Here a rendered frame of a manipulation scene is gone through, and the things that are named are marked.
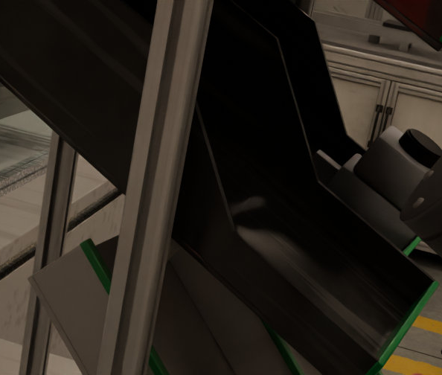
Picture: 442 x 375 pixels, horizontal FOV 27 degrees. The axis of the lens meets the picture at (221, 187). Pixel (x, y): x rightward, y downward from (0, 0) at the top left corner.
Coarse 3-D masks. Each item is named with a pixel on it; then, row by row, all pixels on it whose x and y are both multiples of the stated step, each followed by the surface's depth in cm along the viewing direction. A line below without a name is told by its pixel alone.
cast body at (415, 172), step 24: (384, 144) 58; (408, 144) 59; (432, 144) 60; (336, 168) 62; (360, 168) 59; (384, 168) 59; (408, 168) 58; (336, 192) 60; (360, 192) 60; (384, 192) 59; (408, 192) 58; (384, 216) 59; (408, 240) 59
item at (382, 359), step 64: (0, 0) 46; (64, 0) 44; (128, 0) 57; (0, 64) 46; (64, 64) 45; (128, 64) 43; (256, 64) 54; (64, 128) 46; (128, 128) 44; (192, 128) 43; (256, 128) 55; (192, 192) 43; (256, 192) 53; (320, 192) 54; (192, 256) 44; (256, 256) 43; (320, 256) 52; (384, 256) 53; (320, 320) 42; (384, 320) 50
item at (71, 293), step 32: (64, 256) 47; (96, 256) 47; (64, 288) 48; (96, 288) 47; (192, 288) 59; (224, 288) 58; (64, 320) 48; (96, 320) 47; (160, 320) 56; (192, 320) 58; (224, 320) 59; (256, 320) 58; (96, 352) 48; (160, 352) 54; (192, 352) 57; (224, 352) 59; (256, 352) 58; (288, 352) 57
